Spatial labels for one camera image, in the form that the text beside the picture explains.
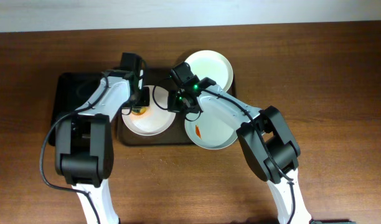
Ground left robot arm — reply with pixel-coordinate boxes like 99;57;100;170
55;53;149;223

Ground white plate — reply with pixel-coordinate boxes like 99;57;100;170
121;85;176;136
185;50;234;91

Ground white plate back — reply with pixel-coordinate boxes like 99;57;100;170
185;50;234;91

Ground pale blue plate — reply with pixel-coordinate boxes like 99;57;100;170
184;113;237;150

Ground black small tray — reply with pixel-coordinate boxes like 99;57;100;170
45;73;106;151

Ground brown large serving tray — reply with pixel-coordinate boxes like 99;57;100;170
115;68;194;147

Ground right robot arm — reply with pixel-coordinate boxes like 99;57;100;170
167;62;313;224

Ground green yellow sponge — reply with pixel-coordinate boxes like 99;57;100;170
131;107;148;116

